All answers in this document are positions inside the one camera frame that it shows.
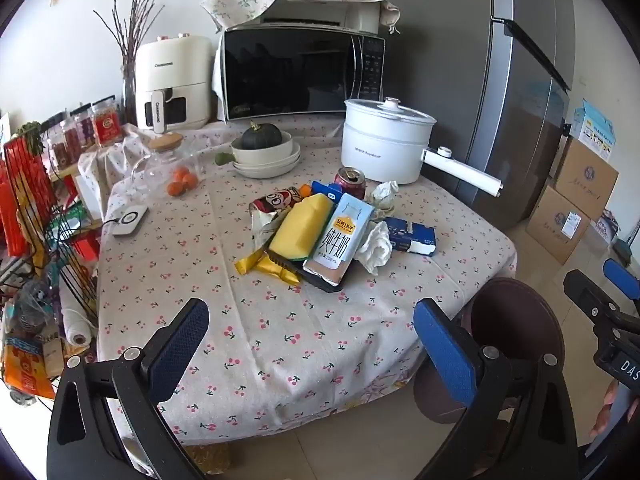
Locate white flat device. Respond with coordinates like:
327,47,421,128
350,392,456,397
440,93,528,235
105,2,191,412
112,205,150,237

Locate black wire rack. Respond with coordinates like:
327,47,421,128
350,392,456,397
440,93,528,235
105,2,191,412
0,135,101,326

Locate glass vase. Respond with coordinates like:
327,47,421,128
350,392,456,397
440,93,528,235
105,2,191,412
121,50,139,125

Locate yellow snack packet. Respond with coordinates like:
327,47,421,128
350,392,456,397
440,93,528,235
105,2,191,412
270,193,335,261

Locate stacked white bowls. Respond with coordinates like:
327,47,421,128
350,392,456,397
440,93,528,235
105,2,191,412
232,141,302,179

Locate yellow wrapper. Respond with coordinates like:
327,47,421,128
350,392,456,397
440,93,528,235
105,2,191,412
235,249,301,286

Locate white tissue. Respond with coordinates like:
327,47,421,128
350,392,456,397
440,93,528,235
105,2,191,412
354,220,394,276

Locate cardboard box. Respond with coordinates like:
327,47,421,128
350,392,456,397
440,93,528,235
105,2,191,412
525,185,598,266
552,136,620,221

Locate grey refrigerator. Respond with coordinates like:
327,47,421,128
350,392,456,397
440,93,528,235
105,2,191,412
380,0,576,233

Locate white string spool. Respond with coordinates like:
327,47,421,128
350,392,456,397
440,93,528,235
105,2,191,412
60,285,96,361

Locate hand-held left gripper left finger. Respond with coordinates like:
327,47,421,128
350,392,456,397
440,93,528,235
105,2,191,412
46,298,211,480

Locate glass jar with wooden lid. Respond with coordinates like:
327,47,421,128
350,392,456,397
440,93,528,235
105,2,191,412
131,132,202,197

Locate black microwave oven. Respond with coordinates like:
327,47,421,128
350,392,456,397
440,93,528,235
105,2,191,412
215,27,388,122

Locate open red drink can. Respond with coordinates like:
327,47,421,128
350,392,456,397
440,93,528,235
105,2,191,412
334,166,367,202

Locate cream air fryer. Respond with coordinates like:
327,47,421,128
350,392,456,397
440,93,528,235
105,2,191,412
135,34,215,133

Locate small blue carton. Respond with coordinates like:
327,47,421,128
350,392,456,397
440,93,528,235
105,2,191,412
311,180,347,202

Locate dark green pumpkin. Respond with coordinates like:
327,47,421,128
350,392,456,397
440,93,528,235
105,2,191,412
241,121,284,151

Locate white appliance under cloth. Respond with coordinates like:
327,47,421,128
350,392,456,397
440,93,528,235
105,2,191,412
260,0,383,36

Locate white electric cooking pot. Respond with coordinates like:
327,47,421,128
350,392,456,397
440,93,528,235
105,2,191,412
341,96,503,197

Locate dry branches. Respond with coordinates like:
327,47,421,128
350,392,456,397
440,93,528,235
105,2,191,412
93,0,173,78

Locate crumpled pale green paper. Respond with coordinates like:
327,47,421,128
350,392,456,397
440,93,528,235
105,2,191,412
367,181,401,211

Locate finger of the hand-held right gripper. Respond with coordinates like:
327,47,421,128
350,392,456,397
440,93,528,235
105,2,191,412
563,270,626,331
602,258,640,302

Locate orange snack bag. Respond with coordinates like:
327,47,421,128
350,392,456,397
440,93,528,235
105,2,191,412
0,335,57,402

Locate colourful bag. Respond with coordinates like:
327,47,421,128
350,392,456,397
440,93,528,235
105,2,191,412
592,210,624,247

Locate silver snack wrapper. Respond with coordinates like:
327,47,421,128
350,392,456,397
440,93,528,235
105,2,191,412
250,210,282,252

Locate white milk carton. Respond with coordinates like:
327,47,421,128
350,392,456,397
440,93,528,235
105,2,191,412
303,192,377,281

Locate blue and white carton box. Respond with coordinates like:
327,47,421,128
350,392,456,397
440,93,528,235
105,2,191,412
570,99,619,162

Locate dark green squash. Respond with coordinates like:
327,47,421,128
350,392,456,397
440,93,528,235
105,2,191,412
231,130,295,165

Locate cherry print tablecloth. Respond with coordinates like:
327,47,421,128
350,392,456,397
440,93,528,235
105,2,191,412
77,110,518,446

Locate red packets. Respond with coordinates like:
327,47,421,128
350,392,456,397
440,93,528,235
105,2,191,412
0,137,57,257

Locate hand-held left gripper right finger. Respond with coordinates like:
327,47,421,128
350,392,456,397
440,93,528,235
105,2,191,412
413,298,581,480

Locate black tray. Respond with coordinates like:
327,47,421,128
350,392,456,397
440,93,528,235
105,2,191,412
260,240,356,294

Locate brown trash bin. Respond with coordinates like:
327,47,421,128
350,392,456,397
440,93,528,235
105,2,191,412
412,276,564,423

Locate person's right hand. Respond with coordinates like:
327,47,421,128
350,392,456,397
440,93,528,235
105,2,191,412
589,379,626,440

